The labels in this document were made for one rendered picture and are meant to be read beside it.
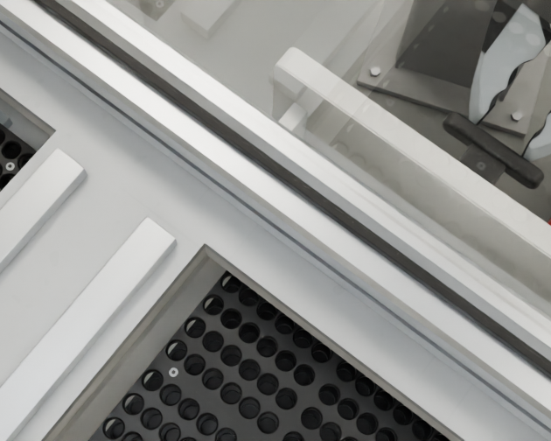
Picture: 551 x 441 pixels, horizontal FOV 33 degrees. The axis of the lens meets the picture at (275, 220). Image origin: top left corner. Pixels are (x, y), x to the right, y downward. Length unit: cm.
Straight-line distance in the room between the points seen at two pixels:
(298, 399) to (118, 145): 19
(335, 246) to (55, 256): 17
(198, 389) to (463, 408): 16
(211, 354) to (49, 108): 18
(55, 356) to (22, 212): 9
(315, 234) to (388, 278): 5
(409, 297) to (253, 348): 12
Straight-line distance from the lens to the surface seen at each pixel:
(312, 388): 58
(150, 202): 56
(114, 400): 65
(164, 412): 58
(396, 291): 50
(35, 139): 71
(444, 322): 50
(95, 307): 54
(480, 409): 55
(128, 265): 54
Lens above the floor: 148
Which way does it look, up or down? 73 degrees down
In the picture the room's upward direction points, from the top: 4 degrees clockwise
